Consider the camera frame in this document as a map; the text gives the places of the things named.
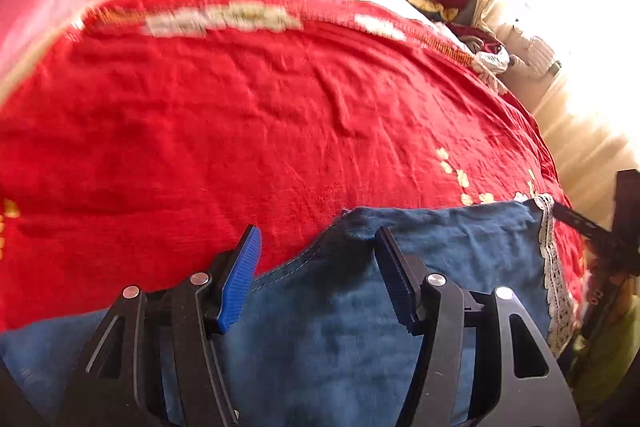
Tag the blue denim pants lace trim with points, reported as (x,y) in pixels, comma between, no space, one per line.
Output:
(325,332)

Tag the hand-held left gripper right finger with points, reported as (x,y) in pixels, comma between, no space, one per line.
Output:
(397,287)

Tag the dark red patterned cloth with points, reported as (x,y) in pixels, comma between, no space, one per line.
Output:
(477,39)

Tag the person's green clothing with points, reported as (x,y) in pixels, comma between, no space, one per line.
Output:
(610,357)

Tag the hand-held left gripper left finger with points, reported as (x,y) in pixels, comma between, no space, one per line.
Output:
(239,279)

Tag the red floral bedspread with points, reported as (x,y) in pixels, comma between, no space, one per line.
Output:
(250,107)

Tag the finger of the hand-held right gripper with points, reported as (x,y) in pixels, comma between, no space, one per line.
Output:
(600,234)

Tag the cream curtain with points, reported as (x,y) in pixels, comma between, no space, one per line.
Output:
(575,107)

